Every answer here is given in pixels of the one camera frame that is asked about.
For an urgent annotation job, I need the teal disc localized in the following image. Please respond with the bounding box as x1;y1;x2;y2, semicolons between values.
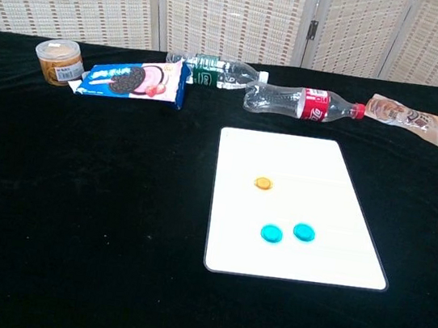
259;221;285;246
291;222;317;244

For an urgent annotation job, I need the orange disc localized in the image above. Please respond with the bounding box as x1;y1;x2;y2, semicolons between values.
252;175;276;193

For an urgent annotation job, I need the brown spout drink pouch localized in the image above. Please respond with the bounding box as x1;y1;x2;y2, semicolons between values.
360;92;438;152

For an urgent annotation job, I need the white rectangular board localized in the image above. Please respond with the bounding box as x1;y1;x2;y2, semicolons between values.
200;124;407;298

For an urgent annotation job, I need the red label cola bottle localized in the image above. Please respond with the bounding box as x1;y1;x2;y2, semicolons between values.
241;78;369;130

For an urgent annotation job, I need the green label water bottle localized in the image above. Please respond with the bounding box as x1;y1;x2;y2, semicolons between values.
162;48;272;97

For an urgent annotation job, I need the blue pink Oreo box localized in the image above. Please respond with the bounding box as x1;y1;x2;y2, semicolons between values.
67;44;194;113

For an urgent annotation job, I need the black velvet tablecloth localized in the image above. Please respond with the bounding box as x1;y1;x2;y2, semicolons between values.
0;25;438;328

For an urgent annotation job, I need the round brown snack jar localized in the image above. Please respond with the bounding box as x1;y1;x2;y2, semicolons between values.
30;35;90;91

